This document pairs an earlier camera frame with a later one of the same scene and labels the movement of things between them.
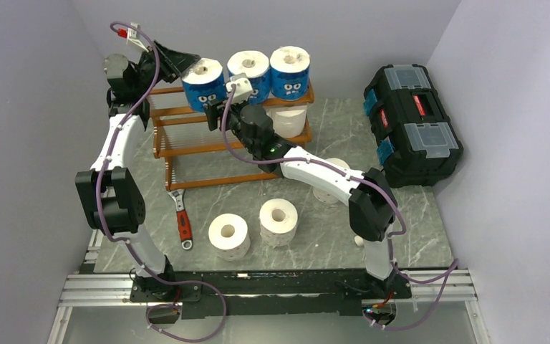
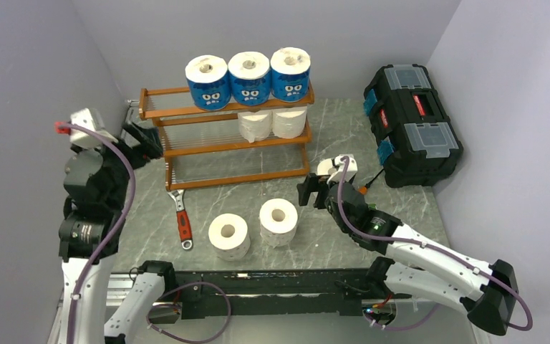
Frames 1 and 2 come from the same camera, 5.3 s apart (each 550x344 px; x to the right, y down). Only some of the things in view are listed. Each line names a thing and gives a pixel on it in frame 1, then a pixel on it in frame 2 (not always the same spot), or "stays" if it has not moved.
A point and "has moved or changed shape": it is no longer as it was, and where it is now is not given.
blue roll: [256, 66] stays
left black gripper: [172, 63] to [150, 144]
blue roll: [289, 72] stays
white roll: [278, 219] stays
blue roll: [203, 82] has moved or changed shape
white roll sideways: [288, 120] stays
